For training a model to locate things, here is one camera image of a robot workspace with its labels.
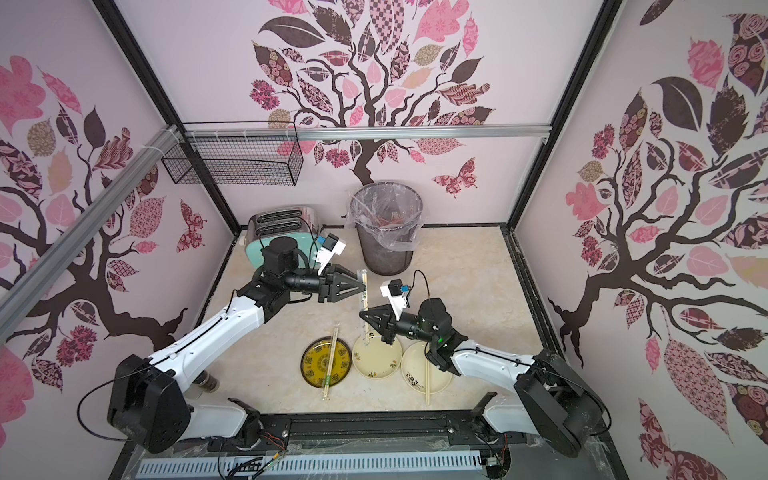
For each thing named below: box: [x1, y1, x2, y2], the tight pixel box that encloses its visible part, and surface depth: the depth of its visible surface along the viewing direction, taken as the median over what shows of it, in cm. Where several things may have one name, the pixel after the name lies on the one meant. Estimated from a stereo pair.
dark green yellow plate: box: [300, 336, 353, 388], surface depth 87 cm
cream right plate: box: [401, 342, 453, 395], surface depth 84 cm
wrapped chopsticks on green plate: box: [322, 323, 341, 401], surface depth 83 cm
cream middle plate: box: [352, 334, 403, 379], surface depth 87 cm
